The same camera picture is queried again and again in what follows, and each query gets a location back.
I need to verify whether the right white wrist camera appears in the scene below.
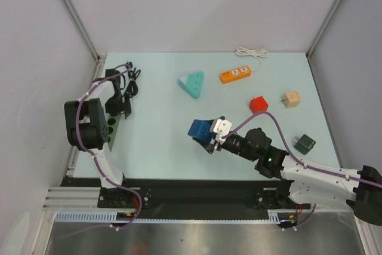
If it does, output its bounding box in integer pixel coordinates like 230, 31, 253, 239
210, 119, 232, 143

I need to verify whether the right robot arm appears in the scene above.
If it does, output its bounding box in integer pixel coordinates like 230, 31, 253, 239
187, 116, 381, 226

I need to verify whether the white slotted cable duct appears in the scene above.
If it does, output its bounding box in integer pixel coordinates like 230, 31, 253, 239
55, 210, 295, 224

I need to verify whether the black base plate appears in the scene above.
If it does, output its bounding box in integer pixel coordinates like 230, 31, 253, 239
61, 177, 311, 219

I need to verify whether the left aluminium frame post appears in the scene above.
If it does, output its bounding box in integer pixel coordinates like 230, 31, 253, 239
60, 0, 100, 61

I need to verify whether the right aluminium frame post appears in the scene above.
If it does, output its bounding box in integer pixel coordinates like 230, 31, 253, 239
306, 0, 345, 60

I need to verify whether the green power strip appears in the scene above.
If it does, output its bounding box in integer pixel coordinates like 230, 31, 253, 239
107, 114, 122, 151

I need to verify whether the orange power strip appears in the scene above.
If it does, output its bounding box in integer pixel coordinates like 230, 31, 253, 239
219, 66, 252, 84

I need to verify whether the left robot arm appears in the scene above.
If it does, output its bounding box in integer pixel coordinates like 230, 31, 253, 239
64, 68, 132, 207

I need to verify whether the aluminium front rail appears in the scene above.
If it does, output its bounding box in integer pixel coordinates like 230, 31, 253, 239
43, 187, 100, 211

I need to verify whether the blue cube plug adapter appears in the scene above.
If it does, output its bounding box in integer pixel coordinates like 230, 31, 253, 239
187, 119, 213, 143

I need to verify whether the beige cube plug adapter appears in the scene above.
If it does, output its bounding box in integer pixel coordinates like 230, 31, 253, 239
281, 91, 301, 108

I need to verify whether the dark green cube adapter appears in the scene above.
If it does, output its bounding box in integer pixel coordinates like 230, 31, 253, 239
294, 134, 316, 155

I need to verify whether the teal triangular power socket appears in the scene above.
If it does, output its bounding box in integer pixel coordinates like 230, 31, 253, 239
178, 71, 204, 99

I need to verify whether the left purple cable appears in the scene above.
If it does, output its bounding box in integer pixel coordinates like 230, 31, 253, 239
56, 61, 143, 239

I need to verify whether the red cube plug adapter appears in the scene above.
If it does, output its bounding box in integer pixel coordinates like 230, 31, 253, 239
249, 96, 269, 113

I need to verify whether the black power strip cable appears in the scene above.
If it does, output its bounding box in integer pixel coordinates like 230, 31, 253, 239
122, 67, 142, 99

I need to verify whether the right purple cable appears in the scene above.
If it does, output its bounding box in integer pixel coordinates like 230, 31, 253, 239
226, 110, 382, 232

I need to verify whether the aluminium frame post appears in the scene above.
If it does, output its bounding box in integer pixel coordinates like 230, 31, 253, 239
60, 0, 100, 61
306, 0, 345, 60

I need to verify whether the purple cable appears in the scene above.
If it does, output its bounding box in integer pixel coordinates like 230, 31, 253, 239
56, 61, 143, 239
226, 110, 382, 232

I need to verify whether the white power cable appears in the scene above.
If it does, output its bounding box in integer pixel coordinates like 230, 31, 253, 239
235, 47, 270, 73

